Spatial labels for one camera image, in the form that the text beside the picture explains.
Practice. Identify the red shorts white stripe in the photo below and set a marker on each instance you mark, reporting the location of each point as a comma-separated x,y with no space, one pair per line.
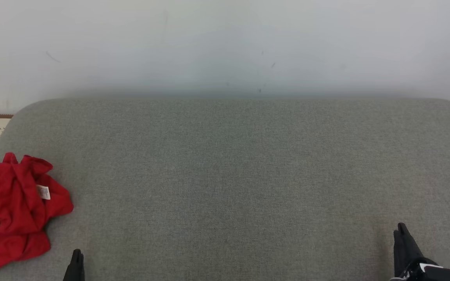
12,249

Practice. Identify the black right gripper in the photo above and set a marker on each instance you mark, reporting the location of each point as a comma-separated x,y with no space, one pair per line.
432,273

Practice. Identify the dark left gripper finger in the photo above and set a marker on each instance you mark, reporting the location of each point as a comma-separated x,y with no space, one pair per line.
72,271
81,269

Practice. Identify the red basketball jersey number 23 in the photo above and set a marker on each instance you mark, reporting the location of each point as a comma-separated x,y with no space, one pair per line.
18,187

